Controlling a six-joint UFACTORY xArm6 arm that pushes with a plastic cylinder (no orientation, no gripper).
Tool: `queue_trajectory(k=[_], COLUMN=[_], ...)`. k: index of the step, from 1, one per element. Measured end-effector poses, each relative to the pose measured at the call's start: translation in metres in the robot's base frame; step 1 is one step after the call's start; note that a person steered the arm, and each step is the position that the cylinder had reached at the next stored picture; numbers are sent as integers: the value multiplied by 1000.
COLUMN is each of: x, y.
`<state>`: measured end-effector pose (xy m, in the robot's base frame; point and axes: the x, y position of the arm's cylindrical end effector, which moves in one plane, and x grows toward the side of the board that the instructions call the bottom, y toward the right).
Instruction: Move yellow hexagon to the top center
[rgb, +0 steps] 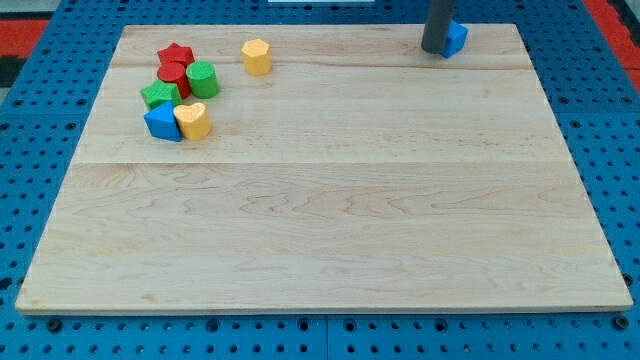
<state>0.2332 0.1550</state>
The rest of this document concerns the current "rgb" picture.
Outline yellow hexagon block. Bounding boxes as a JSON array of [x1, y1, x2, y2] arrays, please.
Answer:
[[241, 39, 272, 76]]

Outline light wooden board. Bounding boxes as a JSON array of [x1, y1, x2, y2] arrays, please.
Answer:
[[15, 24, 633, 316]]

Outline yellow heart block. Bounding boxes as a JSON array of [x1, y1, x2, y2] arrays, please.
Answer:
[[173, 103, 212, 141]]

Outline green cylinder block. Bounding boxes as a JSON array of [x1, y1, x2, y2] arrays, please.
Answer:
[[186, 61, 219, 99]]

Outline blue triangle block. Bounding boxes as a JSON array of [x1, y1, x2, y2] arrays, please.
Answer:
[[144, 101, 182, 142]]

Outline red cylinder block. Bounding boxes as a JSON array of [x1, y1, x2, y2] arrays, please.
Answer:
[[157, 62, 192, 98]]

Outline green star block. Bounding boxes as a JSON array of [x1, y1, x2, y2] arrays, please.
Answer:
[[140, 80, 183, 110]]

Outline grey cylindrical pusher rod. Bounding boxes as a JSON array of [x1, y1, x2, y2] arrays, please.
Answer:
[[421, 0, 455, 54]]

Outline red star block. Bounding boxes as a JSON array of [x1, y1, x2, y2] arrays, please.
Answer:
[[157, 43, 195, 67]]

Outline blue cube block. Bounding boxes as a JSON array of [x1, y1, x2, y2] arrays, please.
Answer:
[[440, 21, 468, 58]]

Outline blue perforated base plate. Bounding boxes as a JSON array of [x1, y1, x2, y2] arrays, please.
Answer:
[[1, 1, 639, 359]]

